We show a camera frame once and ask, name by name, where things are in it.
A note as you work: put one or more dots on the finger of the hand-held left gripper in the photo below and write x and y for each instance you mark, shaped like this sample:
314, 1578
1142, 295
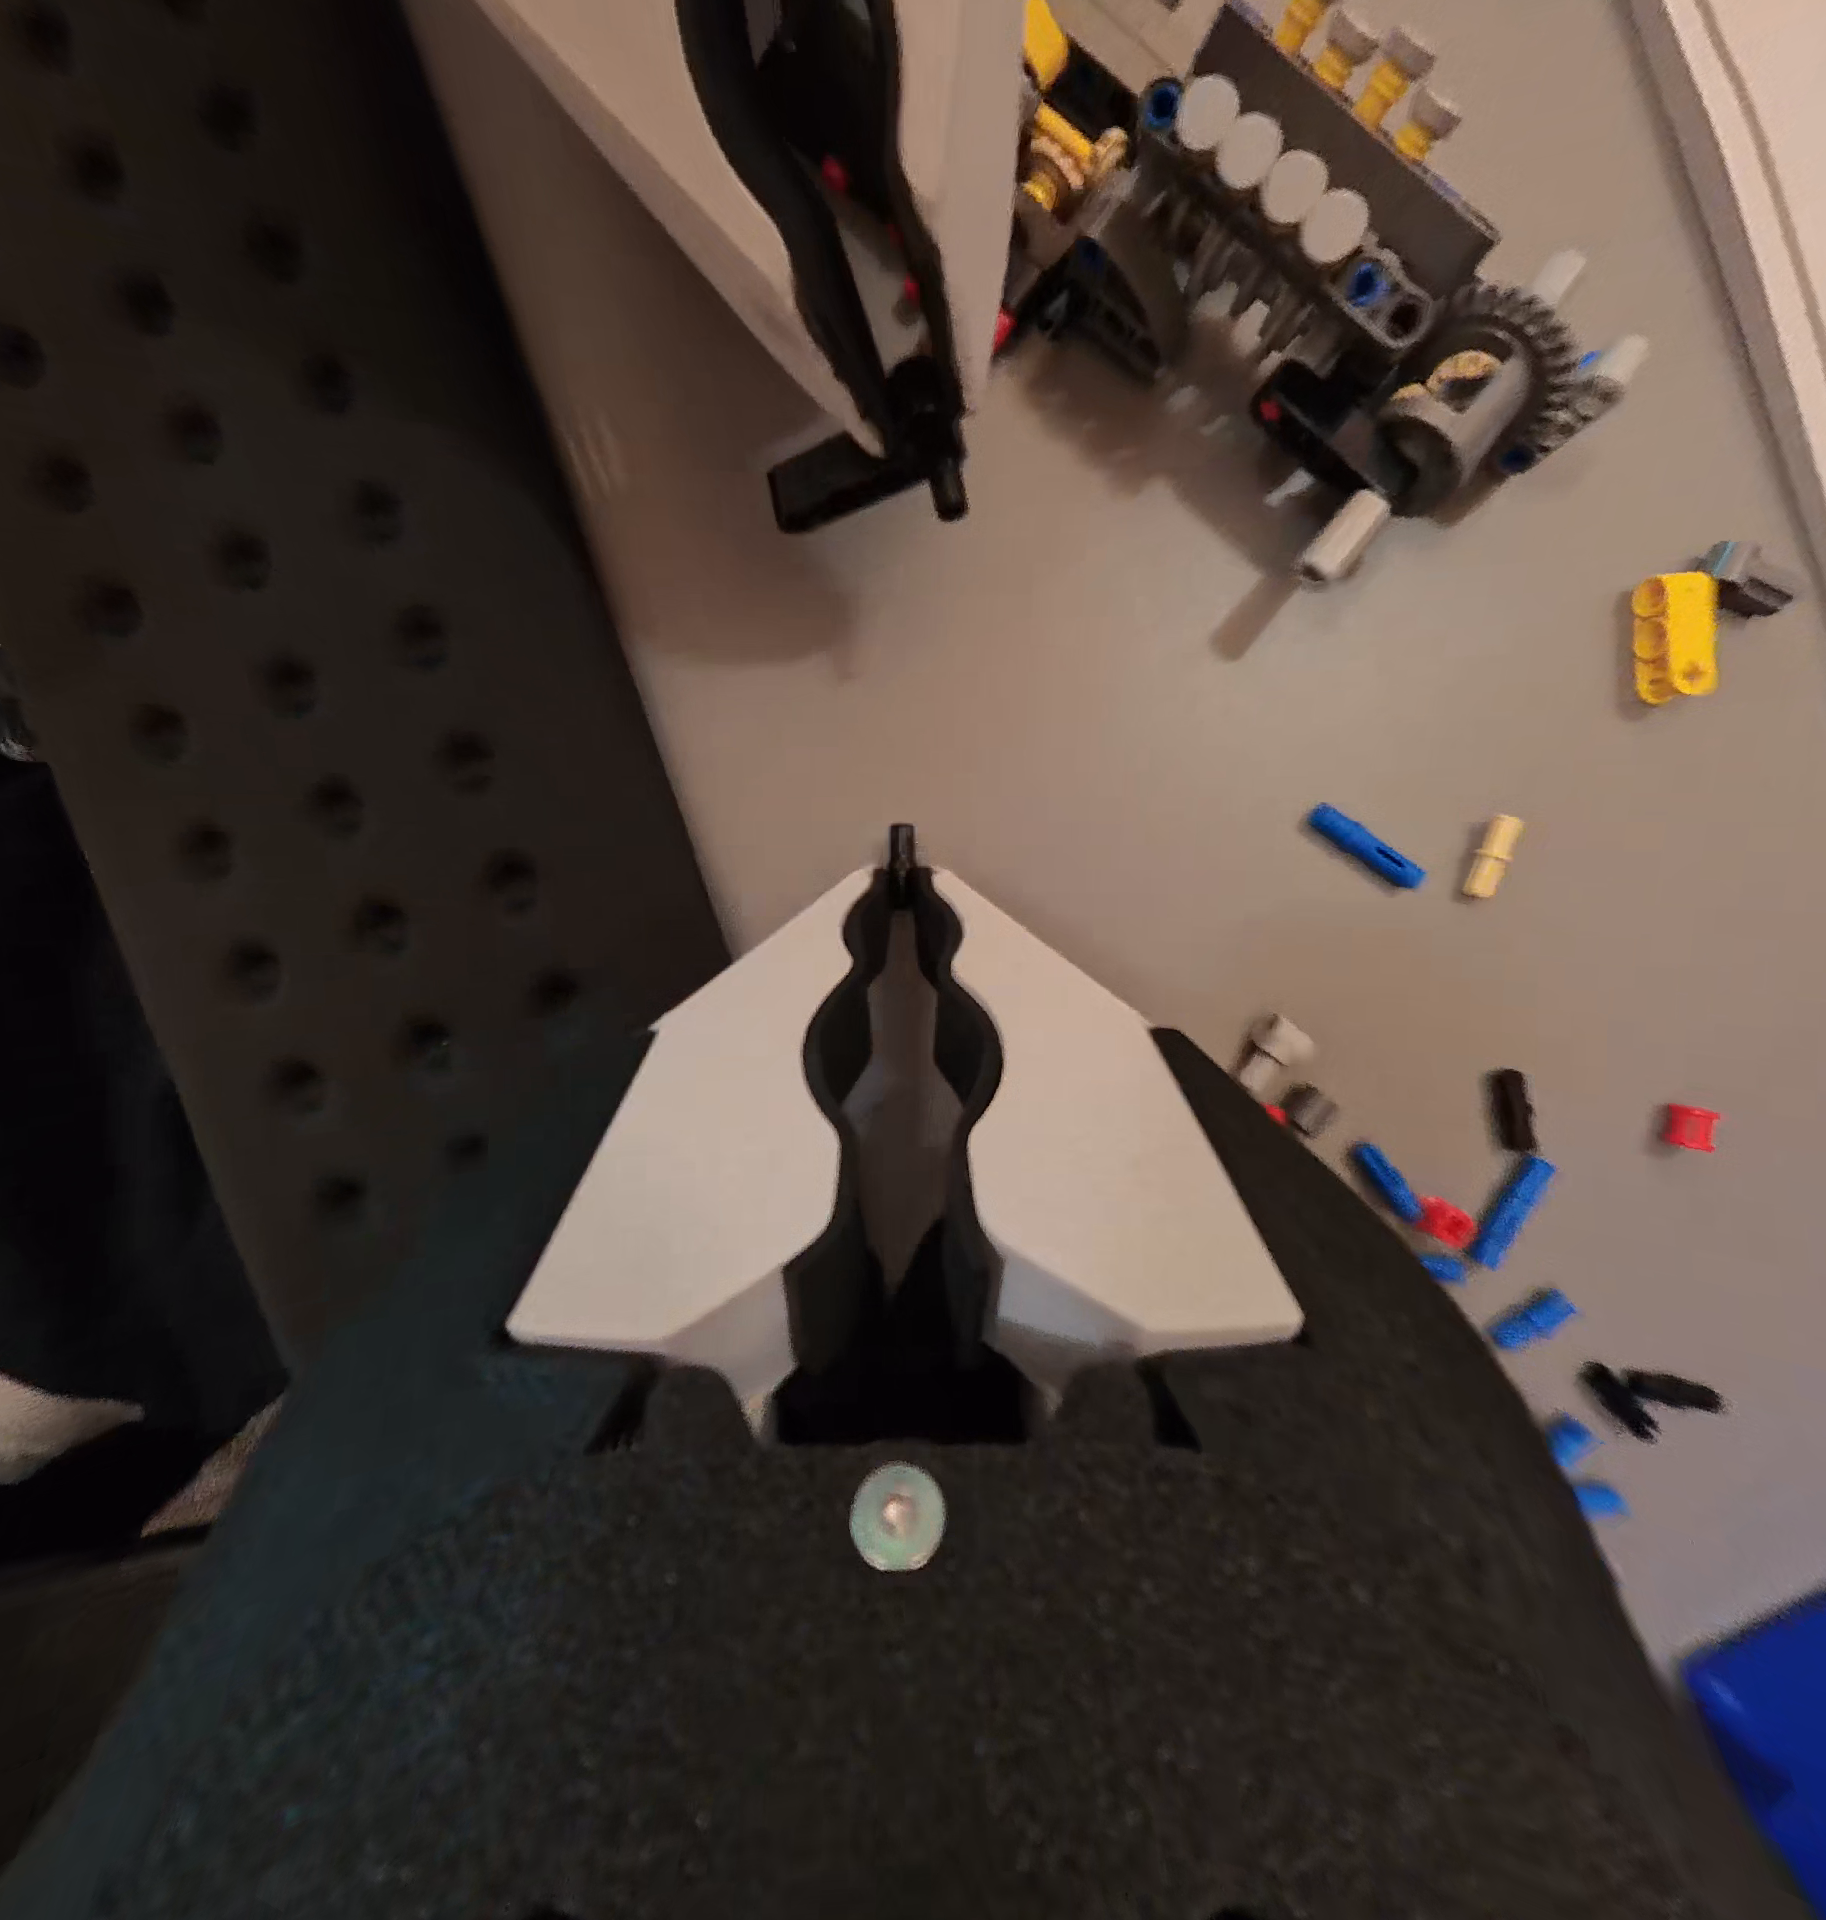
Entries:
972, 151
628, 92

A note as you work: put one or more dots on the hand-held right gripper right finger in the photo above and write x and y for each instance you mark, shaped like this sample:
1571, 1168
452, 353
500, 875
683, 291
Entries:
1136, 1199

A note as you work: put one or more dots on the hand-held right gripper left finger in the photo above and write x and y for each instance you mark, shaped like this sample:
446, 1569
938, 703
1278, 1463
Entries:
671, 1199

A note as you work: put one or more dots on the short black lego pin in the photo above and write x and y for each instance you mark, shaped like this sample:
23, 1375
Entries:
949, 490
902, 862

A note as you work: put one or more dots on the lego car chassis assembly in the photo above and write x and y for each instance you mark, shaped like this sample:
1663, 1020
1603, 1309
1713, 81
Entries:
1438, 193

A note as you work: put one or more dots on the white lego instruction booklet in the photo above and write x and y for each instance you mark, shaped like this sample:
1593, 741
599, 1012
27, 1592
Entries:
1798, 223

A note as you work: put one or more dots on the dark grey lego elbow connector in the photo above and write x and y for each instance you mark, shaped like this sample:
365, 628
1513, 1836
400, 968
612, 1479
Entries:
1753, 582

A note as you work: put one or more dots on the scattered loose lego pieces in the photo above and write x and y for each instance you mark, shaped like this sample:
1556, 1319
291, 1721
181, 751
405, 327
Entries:
1513, 1199

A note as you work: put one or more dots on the blue lego pin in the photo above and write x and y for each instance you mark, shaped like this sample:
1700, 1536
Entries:
1363, 847

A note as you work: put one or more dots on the tan lego pin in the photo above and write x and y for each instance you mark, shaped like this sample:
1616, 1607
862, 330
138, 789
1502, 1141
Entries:
1492, 855

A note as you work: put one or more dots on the yellow lego connector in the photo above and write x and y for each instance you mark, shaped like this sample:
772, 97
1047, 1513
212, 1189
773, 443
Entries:
1676, 637

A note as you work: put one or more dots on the blue plastic bin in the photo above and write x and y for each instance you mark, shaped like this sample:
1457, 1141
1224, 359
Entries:
1798, 1755

